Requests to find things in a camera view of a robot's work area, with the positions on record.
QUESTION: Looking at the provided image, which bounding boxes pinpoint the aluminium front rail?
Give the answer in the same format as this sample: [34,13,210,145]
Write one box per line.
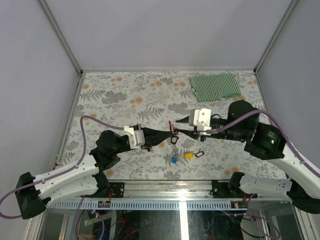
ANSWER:
[59,179,251,201]

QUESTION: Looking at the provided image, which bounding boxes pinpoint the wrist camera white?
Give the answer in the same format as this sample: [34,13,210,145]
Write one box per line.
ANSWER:
[123,126,146,150]
[188,108,212,132]

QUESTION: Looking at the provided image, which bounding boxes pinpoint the black key tag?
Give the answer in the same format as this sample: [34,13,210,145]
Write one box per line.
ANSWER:
[170,135,179,145]
[194,151,205,158]

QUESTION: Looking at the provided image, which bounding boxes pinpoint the metal key holder red handle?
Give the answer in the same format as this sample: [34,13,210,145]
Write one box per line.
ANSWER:
[168,120,179,159]

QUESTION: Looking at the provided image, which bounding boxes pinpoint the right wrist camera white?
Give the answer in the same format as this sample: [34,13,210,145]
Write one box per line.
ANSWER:
[188,108,212,132]

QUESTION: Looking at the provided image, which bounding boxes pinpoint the blue key tag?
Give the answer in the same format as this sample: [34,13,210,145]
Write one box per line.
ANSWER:
[171,157,178,164]

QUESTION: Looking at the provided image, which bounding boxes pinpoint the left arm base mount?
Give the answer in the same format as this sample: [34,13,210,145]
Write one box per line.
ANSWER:
[93,182,125,199]

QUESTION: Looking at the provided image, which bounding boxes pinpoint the yellow key tag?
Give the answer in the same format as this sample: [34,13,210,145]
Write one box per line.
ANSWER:
[184,152,195,159]

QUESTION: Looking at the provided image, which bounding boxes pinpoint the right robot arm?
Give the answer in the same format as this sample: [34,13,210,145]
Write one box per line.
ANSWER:
[178,100,320,214]

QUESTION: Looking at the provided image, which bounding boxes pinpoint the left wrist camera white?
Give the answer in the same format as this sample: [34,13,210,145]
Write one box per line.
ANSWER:
[123,126,146,150]

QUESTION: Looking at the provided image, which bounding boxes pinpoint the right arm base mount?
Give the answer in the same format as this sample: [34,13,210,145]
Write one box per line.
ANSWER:
[209,172,245,199]

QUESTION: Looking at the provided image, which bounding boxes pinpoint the white slotted cable duct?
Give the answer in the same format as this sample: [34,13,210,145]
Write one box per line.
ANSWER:
[49,199,240,211]

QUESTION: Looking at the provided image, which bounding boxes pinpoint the green white striped cloth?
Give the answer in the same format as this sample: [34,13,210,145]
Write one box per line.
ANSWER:
[189,73,241,103]

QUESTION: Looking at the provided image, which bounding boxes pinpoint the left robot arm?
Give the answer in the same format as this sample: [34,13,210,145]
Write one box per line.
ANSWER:
[15,125,175,220]

